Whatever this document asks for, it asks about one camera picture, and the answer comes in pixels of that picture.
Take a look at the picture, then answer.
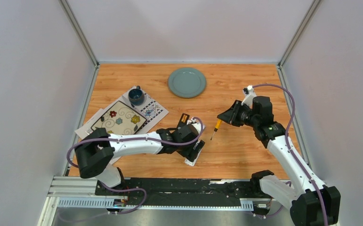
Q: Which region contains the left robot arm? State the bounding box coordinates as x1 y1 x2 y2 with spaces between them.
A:
72 122 205 195

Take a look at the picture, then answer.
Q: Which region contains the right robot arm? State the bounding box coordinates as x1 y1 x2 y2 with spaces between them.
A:
217 96 341 226

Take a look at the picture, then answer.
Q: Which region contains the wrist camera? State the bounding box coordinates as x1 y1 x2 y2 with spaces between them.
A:
241 85 257 107
188 117 202 134

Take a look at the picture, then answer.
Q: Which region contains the patterned paper placemat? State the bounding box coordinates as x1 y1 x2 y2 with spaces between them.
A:
74 86 169 166

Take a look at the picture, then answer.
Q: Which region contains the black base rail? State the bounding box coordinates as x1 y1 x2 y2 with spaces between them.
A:
95 178 270 207

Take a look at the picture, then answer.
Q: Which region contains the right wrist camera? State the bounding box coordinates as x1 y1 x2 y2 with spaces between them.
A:
241 85 257 107

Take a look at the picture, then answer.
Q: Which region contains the floral square plate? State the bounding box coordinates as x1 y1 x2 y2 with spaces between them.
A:
90 101 147 135

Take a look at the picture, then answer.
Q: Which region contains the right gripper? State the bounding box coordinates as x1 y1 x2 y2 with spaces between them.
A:
217 100 258 128

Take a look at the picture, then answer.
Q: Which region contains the grey-green round plate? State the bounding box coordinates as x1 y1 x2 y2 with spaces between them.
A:
167 67 207 98

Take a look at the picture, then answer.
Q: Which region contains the black remote control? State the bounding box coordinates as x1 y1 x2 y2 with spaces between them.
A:
177 113 190 129

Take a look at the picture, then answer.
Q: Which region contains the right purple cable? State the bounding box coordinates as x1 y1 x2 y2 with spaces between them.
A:
252 83 329 226

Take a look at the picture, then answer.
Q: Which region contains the dark blue cup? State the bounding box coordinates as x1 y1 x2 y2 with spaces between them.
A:
128 86 145 106

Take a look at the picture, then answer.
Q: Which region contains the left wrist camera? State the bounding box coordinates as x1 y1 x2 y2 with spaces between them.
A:
188 117 202 134

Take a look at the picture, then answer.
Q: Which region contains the white remote with batteries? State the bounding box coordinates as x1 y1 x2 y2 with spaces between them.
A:
184 147 203 167

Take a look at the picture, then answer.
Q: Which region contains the yellow handled screwdriver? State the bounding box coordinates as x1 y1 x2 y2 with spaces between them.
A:
210 119 223 140

